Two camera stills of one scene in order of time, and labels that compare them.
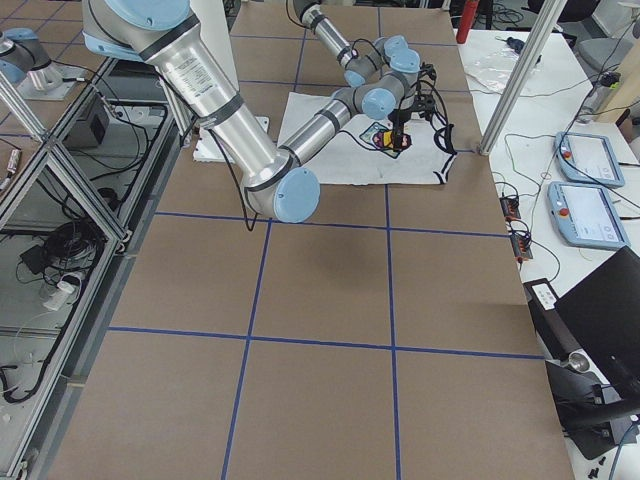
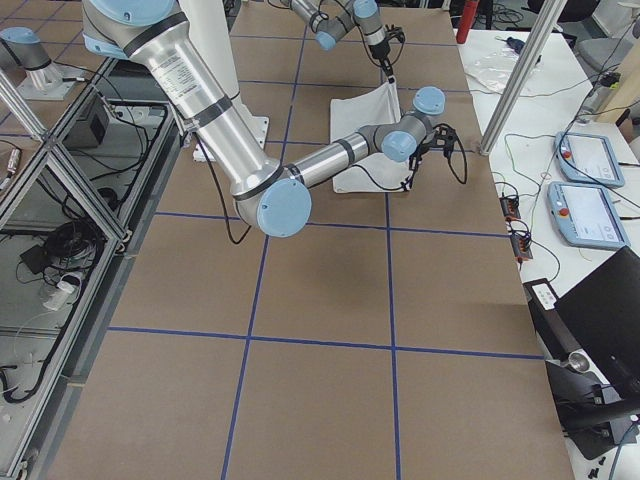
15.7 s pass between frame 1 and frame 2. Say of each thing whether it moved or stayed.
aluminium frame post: stayed
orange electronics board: stayed
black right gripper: moved
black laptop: stayed
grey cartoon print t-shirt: moved
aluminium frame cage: stayed
